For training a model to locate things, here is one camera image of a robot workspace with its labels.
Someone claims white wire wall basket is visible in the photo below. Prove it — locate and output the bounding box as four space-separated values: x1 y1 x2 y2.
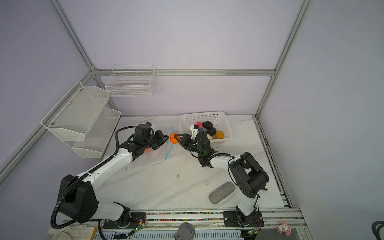
105 65 157 97

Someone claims yellow-brown toy potato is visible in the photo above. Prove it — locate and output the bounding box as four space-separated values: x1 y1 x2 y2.
215 131 226 139

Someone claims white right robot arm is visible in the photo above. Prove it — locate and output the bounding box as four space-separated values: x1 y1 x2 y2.
170 132 270 229

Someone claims white mesh two-tier shelf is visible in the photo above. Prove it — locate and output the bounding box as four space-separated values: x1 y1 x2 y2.
41 82 121 159

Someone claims grey oval stone pad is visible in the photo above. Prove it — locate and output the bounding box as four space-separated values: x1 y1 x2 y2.
209 182 235 205

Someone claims grey plastic device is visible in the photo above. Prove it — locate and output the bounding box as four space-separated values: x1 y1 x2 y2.
174 222 195 240

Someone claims white plastic perforated basket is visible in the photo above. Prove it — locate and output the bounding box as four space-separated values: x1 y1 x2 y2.
179 112 233 144

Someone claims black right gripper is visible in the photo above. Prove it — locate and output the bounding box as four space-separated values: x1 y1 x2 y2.
173 134 204 156

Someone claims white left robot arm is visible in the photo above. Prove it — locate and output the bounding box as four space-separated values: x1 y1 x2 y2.
50 123 169 230

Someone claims pink plush toy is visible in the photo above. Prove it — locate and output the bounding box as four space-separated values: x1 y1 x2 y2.
276 221 292 236

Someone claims aluminium rail base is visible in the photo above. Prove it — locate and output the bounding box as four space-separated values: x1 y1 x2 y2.
59 207 307 232

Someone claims clear zip bag blue zipper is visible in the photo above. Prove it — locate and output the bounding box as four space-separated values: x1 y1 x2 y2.
124 122 175 172

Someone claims black toy avocado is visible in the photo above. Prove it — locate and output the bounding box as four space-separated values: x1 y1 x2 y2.
206 127 217 137

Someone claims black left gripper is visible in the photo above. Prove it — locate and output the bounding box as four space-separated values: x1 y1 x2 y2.
143 130 169 151

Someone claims pink toy fruit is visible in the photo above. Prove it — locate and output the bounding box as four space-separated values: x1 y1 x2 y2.
195 122 203 129

